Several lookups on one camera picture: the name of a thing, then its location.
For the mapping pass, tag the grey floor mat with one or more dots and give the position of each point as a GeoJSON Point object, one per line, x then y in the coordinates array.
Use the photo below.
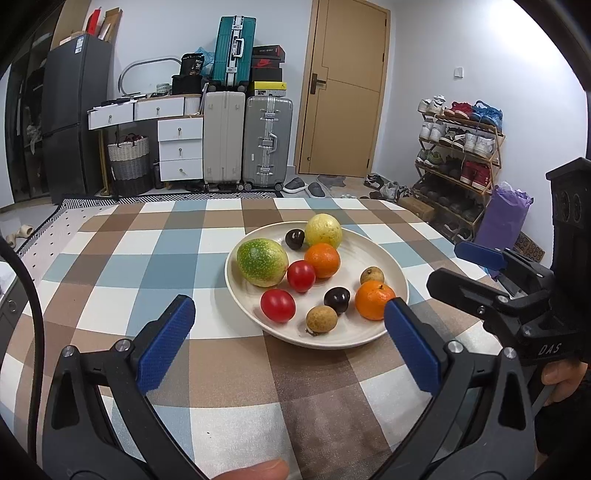
{"type": "Point", "coordinates": [333, 181]}

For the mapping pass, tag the white drawer unit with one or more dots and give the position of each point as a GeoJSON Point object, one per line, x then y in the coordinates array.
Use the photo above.
{"type": "Point", "coordinates": [180, 150]}

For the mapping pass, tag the checked tablecloth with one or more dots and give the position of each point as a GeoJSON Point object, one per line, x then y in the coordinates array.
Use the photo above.
{"type": "Point", "coordinates": [138, 277]}

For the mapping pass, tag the purple gift bag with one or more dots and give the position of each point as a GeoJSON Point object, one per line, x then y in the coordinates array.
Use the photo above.
{"type": "Point", "coordinates": [503, 221]}

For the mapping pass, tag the teal suitcase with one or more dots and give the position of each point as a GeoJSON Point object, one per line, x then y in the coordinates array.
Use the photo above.
{"type": "Point", "coordinates": [228, 50]}

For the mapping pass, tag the yellow passion fruit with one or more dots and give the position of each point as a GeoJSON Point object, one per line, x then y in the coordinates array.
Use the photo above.
{"type": "Point", "coordinates": [323, 230]}

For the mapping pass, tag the brown longan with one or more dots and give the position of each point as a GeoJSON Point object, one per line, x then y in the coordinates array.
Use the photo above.
{"type": "Point", "coordinates": [372, 276]}
{"type": "Point", "coordinates": [318, 319]}

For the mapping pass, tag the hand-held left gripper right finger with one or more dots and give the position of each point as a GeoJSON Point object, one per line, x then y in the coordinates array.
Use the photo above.
{"type": "Point", "coordinates": [413, 344]}

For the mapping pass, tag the cream round plate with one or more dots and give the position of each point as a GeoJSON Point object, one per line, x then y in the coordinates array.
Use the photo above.
{"type": "Point", "coordinates": [364, 251]}

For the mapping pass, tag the white desk with drawers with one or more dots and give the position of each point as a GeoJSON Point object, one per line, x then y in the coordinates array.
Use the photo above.
{"type": "Point", "coordinates": [147, 110]}

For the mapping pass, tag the green speckled passion fruit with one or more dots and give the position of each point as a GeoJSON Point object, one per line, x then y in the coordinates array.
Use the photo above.
{"type": "Point", "coordinates": [262, 262]}

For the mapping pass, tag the patterned brown box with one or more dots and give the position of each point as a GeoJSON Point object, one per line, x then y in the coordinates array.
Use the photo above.
{"type": "Point", "coordinates": [528, 247]}

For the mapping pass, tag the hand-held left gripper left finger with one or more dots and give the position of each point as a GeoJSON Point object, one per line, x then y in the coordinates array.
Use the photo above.
{"type": "Point", "coordinates": [168, 341]}

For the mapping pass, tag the person's left hand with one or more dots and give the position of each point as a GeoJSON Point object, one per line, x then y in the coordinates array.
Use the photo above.
{"type": "Point", "coordinates": [263, 470]}

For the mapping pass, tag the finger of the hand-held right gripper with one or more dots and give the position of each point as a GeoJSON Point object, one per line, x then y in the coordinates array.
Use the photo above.
{"type": "Point", "coordinates": [480, 254]}
{"type": "Point", "coordinates": [461, 288]}

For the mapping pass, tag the blue plastic bag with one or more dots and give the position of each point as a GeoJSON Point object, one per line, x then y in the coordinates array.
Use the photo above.
{"type": "Point", "coordinates": [206, 54]}

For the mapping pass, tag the beige slipper pair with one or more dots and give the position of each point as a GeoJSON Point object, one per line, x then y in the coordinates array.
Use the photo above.
{"type": "Point", "coordinates": [19, 233]}

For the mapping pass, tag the small cardboard box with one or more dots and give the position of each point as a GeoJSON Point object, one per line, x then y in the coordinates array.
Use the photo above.
{"type": "Point", "coordinates": [418, 208]}

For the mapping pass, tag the beige suitcase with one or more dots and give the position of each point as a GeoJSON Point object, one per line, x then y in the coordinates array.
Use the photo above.
{"type": "Point", "coordinates": [224, 138]}

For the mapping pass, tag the black bag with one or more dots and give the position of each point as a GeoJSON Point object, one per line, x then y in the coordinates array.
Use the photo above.
{"type": "Point", "coordinates": [193, 64]}

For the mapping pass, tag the curved metal tube frame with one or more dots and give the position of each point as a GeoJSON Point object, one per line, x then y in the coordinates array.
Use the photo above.
{"type": "Point", "coordinates": [124, 74]}

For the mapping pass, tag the wooden door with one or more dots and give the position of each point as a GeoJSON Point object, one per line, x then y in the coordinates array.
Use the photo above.
{"type": "Point", "coordinates": [346, 92]}

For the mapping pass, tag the yellow and black shoe box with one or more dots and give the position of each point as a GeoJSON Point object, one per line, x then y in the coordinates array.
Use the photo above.
{"type": "Point", "coordinates": [268, 87]}

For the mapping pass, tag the grey slipper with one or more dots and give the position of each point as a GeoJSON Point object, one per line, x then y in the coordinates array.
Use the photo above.
{"type": "Point", "coordinates": [293, 185]}
{"type": "Point", "coordinates": [316, 189]}

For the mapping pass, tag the dark glass-door wardrobe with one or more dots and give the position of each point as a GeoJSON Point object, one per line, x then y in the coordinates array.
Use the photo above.
{"type": "Point", "coordinates": [25, 115]}

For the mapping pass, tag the wooden shoe rack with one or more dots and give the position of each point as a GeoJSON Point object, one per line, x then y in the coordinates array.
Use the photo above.
{"type": "Point", "coordinates": [498, 138]}

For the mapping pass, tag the woven laundry basket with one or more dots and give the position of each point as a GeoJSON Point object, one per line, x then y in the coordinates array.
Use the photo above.
{"type": "Point", "coordinates": [129, 161]}

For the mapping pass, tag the black storage box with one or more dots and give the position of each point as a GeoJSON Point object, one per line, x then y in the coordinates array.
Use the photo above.
{"type": "Point", "coordinates": [187, 84]}

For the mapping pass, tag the dark purple plum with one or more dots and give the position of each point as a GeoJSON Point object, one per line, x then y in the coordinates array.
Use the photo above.
{"type": "Point", "coordinates": [336, 300]}
{"type": "Point", "coordinates": [294, 239]}

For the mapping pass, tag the orange tangerine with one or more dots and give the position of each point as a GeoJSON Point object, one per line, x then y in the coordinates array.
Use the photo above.
{"type": "Point", "coordinates": [322, 260]}
{"type": "Point", "coordinates": [374, 301]}

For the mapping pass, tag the plain black shoe box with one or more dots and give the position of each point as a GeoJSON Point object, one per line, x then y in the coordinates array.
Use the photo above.
{"type": "Point", "coordinates": [266, 75]}

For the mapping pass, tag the black shoe box red logo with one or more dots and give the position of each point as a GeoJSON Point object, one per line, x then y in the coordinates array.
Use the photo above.
{"type": "Point", "coordinates": [268, 62]}

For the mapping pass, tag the silver suitcase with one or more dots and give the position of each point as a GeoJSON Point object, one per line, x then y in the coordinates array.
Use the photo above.
{"type": "Point", "coordinates": [268, 138]}

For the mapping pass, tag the dark grey fridge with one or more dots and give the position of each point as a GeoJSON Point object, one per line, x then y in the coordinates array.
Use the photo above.
{"type": "Point", "coordinates": [76, 115]}

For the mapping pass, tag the person's right hand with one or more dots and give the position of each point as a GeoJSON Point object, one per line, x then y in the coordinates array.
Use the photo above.
{"type": "Point", "coordinates": [563, 374]}

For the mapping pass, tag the rows of shoes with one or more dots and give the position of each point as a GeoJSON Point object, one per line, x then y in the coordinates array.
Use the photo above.
{"type": "Point", "coordinates": [461, 143]}

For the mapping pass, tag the black and white sneaker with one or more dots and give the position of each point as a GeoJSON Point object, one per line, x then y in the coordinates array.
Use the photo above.
{"type": "Point", "coordinates": [376, 181]}

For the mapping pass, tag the red tomato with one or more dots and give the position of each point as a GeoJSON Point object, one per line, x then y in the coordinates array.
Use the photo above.
{"type": "Point", "coordinates": [277, 305]}
{"type": "Point", "coordinates": [301, 275]}

